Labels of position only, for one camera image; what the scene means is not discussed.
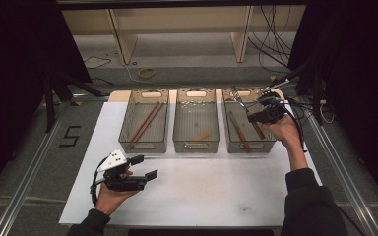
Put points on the light wooden desk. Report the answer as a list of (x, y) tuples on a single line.
[(177, 19)]

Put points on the person's right hand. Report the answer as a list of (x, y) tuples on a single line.
[(288, 132)]

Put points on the yellow tape roll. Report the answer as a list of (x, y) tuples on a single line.
[(146, 72)]

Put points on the black metal stand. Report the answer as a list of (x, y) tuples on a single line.
[(316, 98), (50, 98)]

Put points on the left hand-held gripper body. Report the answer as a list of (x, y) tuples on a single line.
[(121, 180)]

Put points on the person's left hand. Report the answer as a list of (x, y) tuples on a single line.
[(111, 200)]

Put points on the brown wooden chopstick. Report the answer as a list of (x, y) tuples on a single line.
[(144, 123), (149, 124)]

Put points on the grey transparent plastic bin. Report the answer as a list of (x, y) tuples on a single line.
[(144, 146), (196, 114), (265, 144)]

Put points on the aluminium floor rail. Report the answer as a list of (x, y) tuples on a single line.
[(344, 177), (29, 170)]

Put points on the black curtain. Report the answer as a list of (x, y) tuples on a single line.
[(364, 82), (13, 82)]

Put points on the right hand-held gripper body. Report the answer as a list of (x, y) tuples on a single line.
[(274, 111)]

